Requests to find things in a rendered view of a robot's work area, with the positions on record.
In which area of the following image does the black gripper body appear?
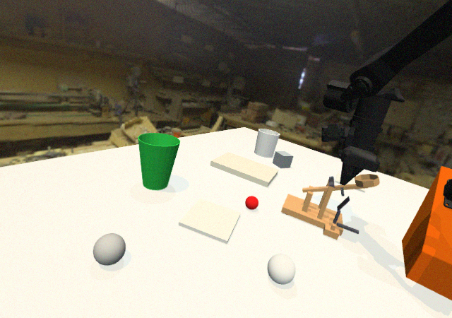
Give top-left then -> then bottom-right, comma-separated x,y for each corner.
338,115 -> 383,172

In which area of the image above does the white ball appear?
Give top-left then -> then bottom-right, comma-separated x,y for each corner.
267,253 -> 296,285

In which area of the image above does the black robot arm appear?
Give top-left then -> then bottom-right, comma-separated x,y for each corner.
321,0 -> 452,146

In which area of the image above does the red ball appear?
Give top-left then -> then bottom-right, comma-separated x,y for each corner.
245,196 -> 258,210

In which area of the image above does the green plastic cup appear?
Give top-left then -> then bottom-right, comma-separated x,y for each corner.
138,133 -> 180,191

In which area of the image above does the grey ball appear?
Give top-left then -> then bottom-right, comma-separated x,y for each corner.
93,233 -> 126,266

